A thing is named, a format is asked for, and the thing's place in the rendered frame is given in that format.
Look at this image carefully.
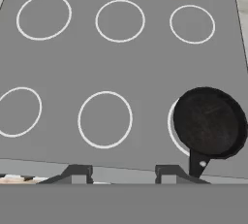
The grey hob with white rings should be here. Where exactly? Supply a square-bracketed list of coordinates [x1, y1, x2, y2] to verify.
[0, 0, 248, 180]

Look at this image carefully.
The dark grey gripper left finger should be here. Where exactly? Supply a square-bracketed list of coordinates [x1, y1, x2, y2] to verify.
[38, 164, 95, 185]

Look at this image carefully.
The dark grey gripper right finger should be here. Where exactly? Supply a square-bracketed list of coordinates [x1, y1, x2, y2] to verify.
[154, 164, 211, 185]

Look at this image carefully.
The black frying pan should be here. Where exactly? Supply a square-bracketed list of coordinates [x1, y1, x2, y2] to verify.
[172, 86, 248, 177]

